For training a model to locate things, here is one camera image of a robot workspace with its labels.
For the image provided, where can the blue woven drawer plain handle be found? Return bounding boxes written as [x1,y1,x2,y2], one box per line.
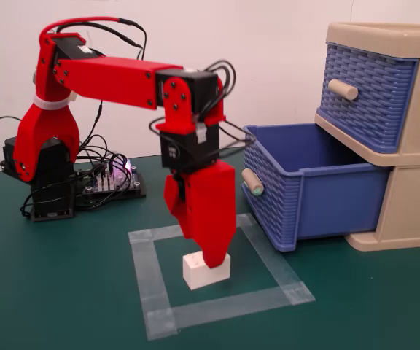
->
[315,42,419,153]

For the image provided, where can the white toy brick cube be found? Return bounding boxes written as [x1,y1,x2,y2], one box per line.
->
[182,251,232,291]

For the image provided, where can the white zip tie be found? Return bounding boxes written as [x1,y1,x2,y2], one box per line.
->
[31,93,78,110]

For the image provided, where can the translucent tape strip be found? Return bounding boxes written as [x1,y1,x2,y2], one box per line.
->
[236,213,316,306]
[128,213,257,245]
[146,282,316,331]
[128,231,178,342]

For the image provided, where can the controller board on black plate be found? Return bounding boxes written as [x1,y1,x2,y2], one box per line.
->
[74,158,147,211]

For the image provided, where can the blue woven drawer taped handle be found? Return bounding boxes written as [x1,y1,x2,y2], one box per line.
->
[241,122,393,253]

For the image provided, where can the red gripper housing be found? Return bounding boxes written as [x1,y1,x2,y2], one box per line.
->
[163,159,237,270]

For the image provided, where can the black wrist servo cables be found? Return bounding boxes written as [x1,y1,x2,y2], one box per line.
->
[149,60,257,154]

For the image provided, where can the black controller board with wires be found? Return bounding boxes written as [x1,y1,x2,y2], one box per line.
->
[77,134,129,212]

